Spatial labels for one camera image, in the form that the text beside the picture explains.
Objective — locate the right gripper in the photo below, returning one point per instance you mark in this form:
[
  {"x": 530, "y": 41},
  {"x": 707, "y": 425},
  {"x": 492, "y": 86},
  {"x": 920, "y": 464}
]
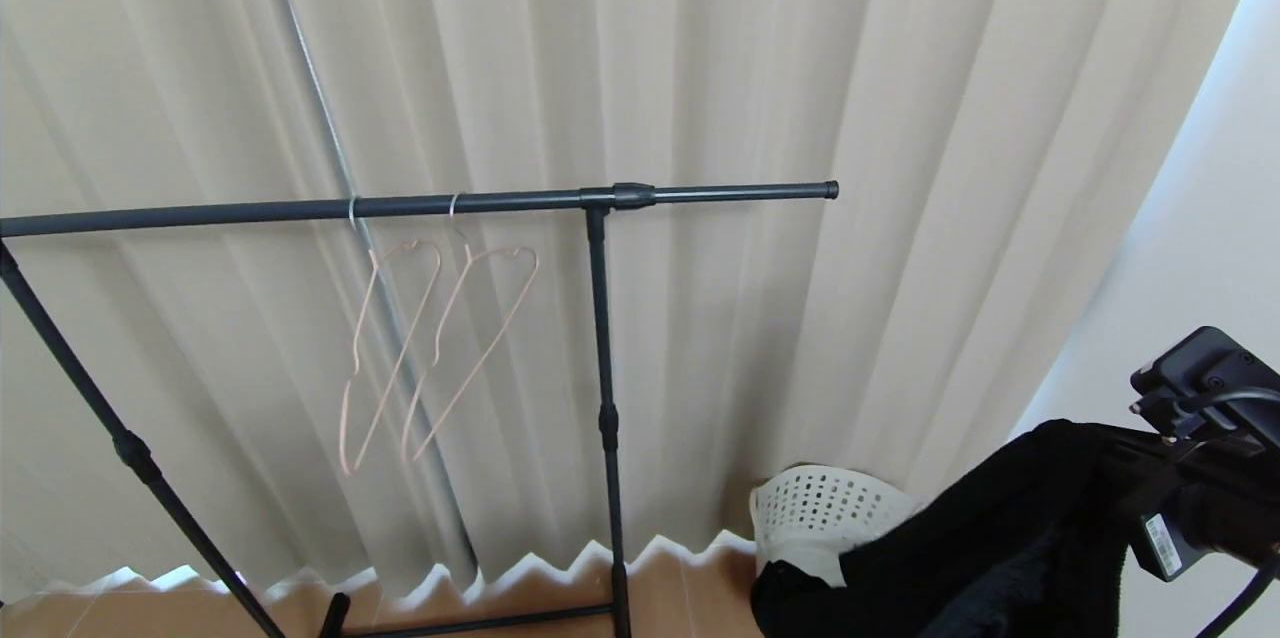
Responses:
[{"x": 1220, "y": 523}]

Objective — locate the black shorts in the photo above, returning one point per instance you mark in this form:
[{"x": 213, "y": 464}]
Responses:
[{"x": 1000, "y": 538}]

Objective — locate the pink clothes hanger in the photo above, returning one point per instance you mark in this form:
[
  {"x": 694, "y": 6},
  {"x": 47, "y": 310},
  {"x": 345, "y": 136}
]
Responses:
[
  {"x": 396, "y": 368},
  {"x": 475, "y": 363}
]

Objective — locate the white laundry basket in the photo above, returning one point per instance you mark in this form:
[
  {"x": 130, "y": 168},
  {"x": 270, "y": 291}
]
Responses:
[{"x": 810, "y": 508}]

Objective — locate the black clothes rack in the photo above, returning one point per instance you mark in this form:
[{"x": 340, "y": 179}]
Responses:
[{"x": 500, "y": 202}]

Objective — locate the beige curtain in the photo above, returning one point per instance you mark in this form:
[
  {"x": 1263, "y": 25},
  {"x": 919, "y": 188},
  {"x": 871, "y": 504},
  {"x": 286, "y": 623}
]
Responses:
[{"x": 800, "y": 68}]

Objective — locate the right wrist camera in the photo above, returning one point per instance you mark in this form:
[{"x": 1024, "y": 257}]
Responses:
[{"x": 1200, "y": 373}]

